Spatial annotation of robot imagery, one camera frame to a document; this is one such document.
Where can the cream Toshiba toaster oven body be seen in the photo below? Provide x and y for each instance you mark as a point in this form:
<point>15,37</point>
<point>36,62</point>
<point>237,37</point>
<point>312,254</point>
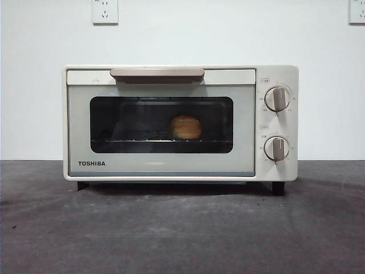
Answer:
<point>291,171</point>

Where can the beige oven knob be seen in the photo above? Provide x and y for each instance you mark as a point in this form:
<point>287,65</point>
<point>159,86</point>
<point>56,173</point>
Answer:
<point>277,99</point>
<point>276,148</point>

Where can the golden bread roll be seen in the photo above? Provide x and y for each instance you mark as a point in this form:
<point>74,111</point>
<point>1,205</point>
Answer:
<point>185,127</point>

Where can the white wall socket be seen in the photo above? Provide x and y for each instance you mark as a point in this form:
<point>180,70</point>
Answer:
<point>357,17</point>
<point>105,17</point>

